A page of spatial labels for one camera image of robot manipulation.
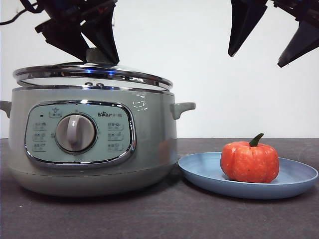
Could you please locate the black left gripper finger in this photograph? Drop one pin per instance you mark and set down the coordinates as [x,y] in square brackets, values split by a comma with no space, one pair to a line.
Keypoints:
[104,35]
[64,37]

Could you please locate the orange toy pumpkin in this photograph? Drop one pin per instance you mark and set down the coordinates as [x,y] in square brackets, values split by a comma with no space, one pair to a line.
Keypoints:
[249,161]

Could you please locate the pale green electric steamer pot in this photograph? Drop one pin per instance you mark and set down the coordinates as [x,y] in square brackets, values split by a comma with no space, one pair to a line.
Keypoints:
[149,124]

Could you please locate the blue round plate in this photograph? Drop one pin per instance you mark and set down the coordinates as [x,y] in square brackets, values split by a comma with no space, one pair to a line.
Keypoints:
[199,169]

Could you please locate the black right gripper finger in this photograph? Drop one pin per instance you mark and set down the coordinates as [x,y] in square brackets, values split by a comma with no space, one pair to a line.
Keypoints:
[245,22]
[302,39]

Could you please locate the glass lid with green knob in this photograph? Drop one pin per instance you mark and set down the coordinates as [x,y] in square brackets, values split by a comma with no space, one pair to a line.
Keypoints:
[74,73]

